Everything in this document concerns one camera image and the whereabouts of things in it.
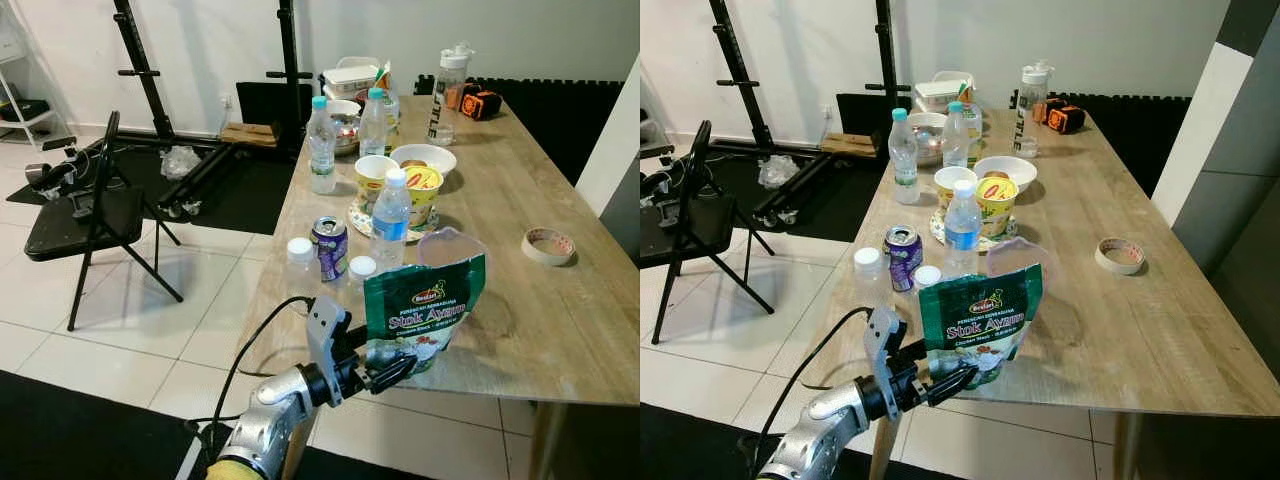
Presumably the black adjustable dumbbell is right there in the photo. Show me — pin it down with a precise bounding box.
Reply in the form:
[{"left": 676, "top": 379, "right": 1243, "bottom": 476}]
[
  {"left": 640, "top": 168, "right": 693, "bottom": 203},
  {"left": 25, "top": 150, "right": 101, "bottom": 201}
]

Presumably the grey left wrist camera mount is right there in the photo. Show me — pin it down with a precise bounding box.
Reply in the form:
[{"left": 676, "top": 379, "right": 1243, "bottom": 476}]
[
  {"left": 305, "top": 295, "right": 353, "bottom": 381},
  {"left": 864, "top": 306, "right": 907, "bottom": 389}
]

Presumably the white ceramic bowl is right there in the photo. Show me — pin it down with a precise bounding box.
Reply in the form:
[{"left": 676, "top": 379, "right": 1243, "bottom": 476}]
[
  {"left": 389, "top": 144, "right": 458, "bottom": 181},
  {"left": 972, "top": 156, "right": 1038, "bottom": 193}
]

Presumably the white cap water bottle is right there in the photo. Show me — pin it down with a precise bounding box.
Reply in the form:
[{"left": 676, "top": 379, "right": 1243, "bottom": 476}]
[
  {"left": 370, "top": 168, "right": 413, "bottom": 271},
  {"left": 943, "top": 179, "right": 984, "bottom": 281}
]

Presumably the green chicken stock pouch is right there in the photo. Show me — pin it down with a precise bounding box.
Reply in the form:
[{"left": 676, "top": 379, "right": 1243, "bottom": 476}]
[
  {"left": 362, "top": 253, "right": 488, "bottom": 376},
  {"left": 918, "top": 263, "right": 1044, "bottom": 389}
]

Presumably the clear plastic zip pouch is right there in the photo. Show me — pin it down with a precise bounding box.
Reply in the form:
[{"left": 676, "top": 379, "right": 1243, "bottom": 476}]
[
  {"left": 415, "top": 227, "right": 501, "bottom": 301},
  {"left": 985, "top": 238, "right": 1061, "bottom": 311}
]

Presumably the crumpled clear plastic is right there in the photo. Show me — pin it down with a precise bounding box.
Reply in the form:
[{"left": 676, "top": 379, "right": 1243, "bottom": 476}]
[
  {"left": 160, "top": 145, "right": 203, "bottom": 181},
  {"left": 757, "top": 155, "right": 801, "bottom": 191}
]

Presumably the orange black strap bundle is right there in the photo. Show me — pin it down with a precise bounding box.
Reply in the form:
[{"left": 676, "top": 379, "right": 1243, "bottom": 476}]
[
  {"left": 1033, "top": 97, "right": 1087, "bottom": 134},
  {"left": 445, "top": 84, "right": 503, "bottom": 121}
]

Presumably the patterned round plate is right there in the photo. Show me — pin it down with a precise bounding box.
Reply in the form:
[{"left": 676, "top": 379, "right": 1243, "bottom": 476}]
[
  {"left": 348, "top": 195, "right": 441, "bottom": 243},
  {"left": 928, "top": 208, "right": 1019, "bottom": 253}
]

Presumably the light wooden dining table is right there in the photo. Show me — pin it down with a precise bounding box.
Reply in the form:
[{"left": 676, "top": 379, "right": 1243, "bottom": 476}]
[
  {"left": 233, "top": 93, "right": 641, "bottom": 480},
  {"left": 800, "top": 108, "right": 1280, "bottom": 480}
]

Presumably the purple drink can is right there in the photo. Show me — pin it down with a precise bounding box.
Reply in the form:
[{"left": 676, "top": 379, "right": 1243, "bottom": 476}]
[
  {"left": 883, "top": 225, "right": 923, "bottom": 293},
  {"left": 310, "top": 216, "right": 350, "bottom": 282}
]

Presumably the tall clear shaker bottle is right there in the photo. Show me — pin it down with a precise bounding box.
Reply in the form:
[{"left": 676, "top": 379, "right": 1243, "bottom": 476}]
[
  {"left": 1013, "top": 60, "right": 1054, "bottom": 159},
  {"left": 428, "top": 42, "right": 474, "bottom": 147}
]

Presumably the cream paper cup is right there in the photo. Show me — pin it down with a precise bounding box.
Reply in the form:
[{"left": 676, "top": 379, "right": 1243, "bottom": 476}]
[
  {"left": 933, "top": 166, "right": 979, "bottom": 216},
  {"left": 354, "top": 154, "right": 400, "bottom": 216}
]

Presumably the black barbell bar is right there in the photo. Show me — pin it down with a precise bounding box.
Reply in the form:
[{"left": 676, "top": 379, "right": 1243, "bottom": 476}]
[
  {"left": 150, "top": 140, "right": 241, "bottom": 219},
  {"left": 750, "top": 150, "right": 846, "bottom": 229}
]

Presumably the green orange drink carton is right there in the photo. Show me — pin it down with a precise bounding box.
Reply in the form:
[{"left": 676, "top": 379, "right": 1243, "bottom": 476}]
[
  {"left": 955, "top": 82, "right": 984, "bottom": 166},
  {"left": 372, "top": 62, "right": 402, "bottom": 153}
]

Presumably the black square board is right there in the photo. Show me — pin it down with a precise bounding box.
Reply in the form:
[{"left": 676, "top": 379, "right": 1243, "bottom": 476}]
[
  {"left": 835, "top": 93, "right": 893, "bottom": 138},
  {"left": 235, "top": 82, "right": 316, "bottom": 131}
]

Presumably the white plastic food container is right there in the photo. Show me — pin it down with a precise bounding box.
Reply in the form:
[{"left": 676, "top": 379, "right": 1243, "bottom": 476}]
[
  {"left": 913, "top": 72, "right": 976, "bottom": 113},
  {"left": 321, "top": 57, "right": 383, "bottom": 103}
]

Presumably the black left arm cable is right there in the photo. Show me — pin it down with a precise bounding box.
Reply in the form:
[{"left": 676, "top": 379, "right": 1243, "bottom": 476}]
[
  {"left": 740, "top": 306, "right": 873, "bottom": 463},
  {"left": 185, "top": 295, "right": 316, "bottom": 453}
]

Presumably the black foam puzzle mat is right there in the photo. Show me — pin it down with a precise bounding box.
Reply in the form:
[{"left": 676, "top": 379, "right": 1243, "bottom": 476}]
[
  {"left": 415, "top": 75, "right": 626, "bottom": 186},
  {"left": 1010, "top": 90, "right": 1193, "bottom": 196}
]

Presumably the black carpet floor mat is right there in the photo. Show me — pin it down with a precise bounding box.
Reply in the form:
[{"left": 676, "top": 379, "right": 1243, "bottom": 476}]
[
  {"left": 640, "top": 400, "right": 776, "bottom": 480},
  {"left": 290, "top": 443, "right": 433, "bottom": 480},
  {"left": 0, "top": 370, "right": 206, "bottom": 480},
  {"left": 860, "top": 450, "right": 946, "bottom": 480}
]

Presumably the black folding chair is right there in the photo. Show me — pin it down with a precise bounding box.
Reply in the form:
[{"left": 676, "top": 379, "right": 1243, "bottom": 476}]
[
  {"left": 22, "top": 110, "right": 186, "bottom": 333},
  {"left": 640, "top": 120, "right": 776, "bottom": 346}
]

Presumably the black rubber gym mat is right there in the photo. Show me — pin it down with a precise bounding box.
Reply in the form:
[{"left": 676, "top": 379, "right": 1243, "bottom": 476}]
[
  {"left": 700, "top": 150, "right": 881, "bottom": 241},
  {"left": 5, "top": 140, "right": 301, "bottom": 236}
]

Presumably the shiny metal bowl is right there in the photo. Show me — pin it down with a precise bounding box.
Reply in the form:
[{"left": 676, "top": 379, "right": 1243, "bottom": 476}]
[
  {"left": 905, "top": 112, "right": 949, "bottom": 167},
  {"left": 325, "top": 98, "right": 366, "bottom": 156}
]

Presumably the beige tape roll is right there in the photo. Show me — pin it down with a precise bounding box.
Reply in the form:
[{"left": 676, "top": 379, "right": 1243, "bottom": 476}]
[
  {"left": 521, "top": 228, "right": 578, "bottom": 267},
  {"left": 1094, "top": 237, "right": 1147, "bottom": 276}
]

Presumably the small wooden block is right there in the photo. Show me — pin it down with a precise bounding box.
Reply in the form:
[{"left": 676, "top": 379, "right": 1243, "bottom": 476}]
[
  {"left": 820, "top": 132, "right": 879, "bottom": 159},
  {"left": 220, "top": 122, "right": 279, "bottom": 149}
]

